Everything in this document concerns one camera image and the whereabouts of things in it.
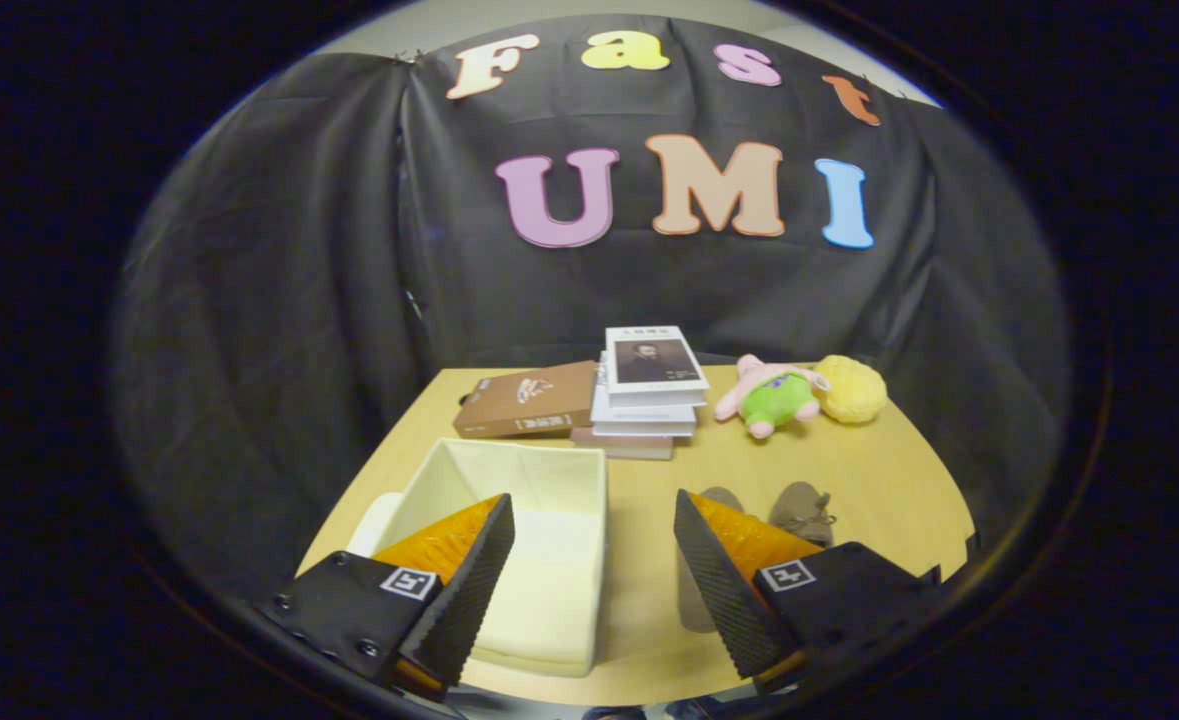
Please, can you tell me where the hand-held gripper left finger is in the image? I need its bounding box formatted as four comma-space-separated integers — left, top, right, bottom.
254, 492, 517, 703

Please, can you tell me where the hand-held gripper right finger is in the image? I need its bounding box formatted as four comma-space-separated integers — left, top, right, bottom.
673, 488, 942, 695

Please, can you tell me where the white fabric storage box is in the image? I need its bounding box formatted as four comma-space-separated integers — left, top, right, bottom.
347, 437, 610, 679

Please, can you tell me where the brown fuzzy slipper shoe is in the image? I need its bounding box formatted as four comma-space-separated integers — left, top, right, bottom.
677, 486, 747, 635
769, 481, 837, 549

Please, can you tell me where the pale brown edged book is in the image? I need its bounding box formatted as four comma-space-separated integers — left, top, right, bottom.
569, 427, 676, 462

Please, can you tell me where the brown cover book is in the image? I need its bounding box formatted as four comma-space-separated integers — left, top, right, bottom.
452, 360, 601, 441

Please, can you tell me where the pink and green plush toy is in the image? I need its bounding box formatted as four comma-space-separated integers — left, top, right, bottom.
714, 353, 832, 441

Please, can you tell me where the yellow plush toy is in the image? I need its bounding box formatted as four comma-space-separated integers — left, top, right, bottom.
813, 354, 890, 426

